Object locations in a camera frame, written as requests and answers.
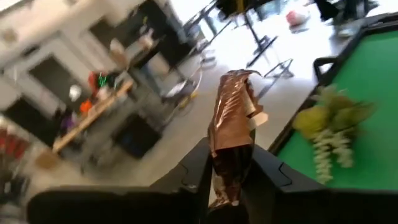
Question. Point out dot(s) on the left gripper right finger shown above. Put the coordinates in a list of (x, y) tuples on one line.
[(267, 177)]

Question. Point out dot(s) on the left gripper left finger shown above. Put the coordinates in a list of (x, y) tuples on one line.
[(196, 174)]

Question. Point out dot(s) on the brown PayDay candy bar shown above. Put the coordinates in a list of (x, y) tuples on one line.
[(231, 124)]

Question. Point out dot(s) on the small potted green plant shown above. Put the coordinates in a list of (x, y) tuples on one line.
[(332, 124)]

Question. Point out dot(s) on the black tripod stand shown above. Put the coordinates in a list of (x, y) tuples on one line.
[(280, 71)]

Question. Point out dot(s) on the long wooden workbench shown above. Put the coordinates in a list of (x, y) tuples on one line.
[(93, 115)]

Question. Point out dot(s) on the white round lamp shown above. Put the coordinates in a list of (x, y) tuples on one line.
[(75, 92)]

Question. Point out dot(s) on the white bag red bullseye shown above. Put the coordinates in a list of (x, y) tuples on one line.
[(295, 17)]

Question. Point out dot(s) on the person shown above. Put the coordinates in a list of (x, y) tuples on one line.
[(329, 9)]

